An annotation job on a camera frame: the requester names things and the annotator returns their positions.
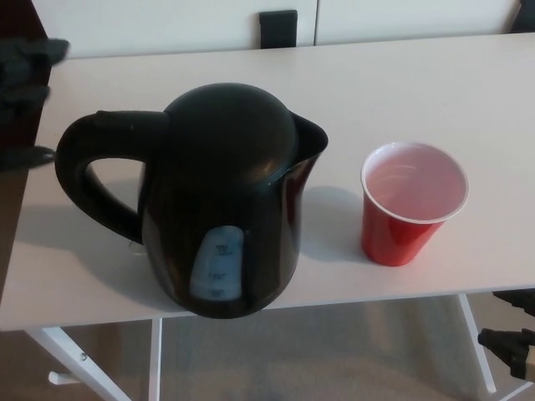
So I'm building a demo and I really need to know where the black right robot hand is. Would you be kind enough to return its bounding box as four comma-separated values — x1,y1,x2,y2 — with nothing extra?
477,288,535,382

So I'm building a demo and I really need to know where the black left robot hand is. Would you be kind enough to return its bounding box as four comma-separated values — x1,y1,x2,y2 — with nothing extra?
0,38,72,174

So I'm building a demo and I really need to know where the black electric kettle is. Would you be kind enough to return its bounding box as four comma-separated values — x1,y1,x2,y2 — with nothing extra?
54,83,330,321

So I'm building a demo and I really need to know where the red plastic cup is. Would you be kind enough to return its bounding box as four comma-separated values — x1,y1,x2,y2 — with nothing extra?
359,140,471,266

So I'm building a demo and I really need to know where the white cabinet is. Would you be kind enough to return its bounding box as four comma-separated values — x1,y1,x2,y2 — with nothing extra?
31,0,535,60

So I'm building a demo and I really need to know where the white table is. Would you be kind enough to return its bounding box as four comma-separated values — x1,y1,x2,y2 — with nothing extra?
0,32,535,401

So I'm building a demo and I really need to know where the black cabinet handle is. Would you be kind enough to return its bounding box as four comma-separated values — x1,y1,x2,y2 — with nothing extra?
507,0,535,35
258,9,299,49

